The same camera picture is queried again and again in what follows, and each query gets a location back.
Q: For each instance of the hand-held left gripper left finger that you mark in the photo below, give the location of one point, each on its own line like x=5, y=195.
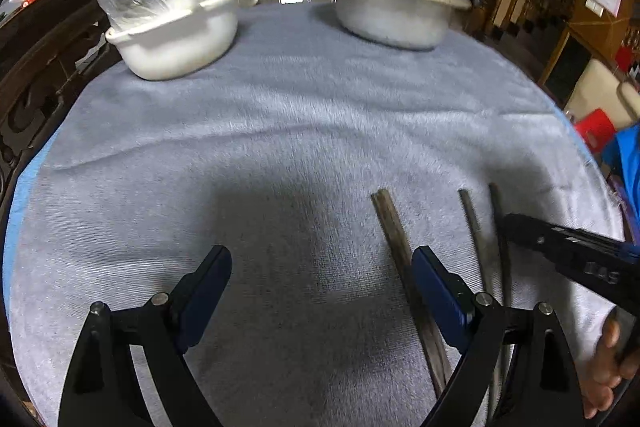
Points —
x=205, y=292

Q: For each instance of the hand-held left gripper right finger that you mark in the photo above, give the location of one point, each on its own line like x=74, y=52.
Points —
x=435, y=292

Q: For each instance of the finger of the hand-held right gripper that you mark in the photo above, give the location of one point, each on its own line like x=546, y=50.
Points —
x=575, y=257

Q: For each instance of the dark wooden chopstick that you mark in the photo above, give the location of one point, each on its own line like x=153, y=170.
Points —
x=387, y=227
x=496, y=202
x=475, y=232
x=398, y=227

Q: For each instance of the person's right hand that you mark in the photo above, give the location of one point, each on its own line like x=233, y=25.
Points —
x=602, y=372

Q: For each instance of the blue garment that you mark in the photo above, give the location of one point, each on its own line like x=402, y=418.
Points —
x=627, y=167

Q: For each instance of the red plastic child chair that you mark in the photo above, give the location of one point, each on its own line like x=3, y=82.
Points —
x=595, y=127

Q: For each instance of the grey tablecloth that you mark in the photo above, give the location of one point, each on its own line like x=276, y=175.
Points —
x=250, y=132

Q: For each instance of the beige armchair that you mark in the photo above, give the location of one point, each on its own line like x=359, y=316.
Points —
x=600, y=79

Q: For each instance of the blue table cover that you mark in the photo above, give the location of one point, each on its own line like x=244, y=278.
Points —
x=22, y=202

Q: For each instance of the wooden stair cupboard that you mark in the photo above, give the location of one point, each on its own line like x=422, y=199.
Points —
x=595, y=27

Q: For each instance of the white plastic basin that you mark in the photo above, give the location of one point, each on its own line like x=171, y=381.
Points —
x=175, y=47

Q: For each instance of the dark carved wooden chair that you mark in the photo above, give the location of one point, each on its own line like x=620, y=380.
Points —
x=45, y=72

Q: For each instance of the metal cooking pot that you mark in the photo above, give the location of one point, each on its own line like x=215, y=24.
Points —
x=390, y=22

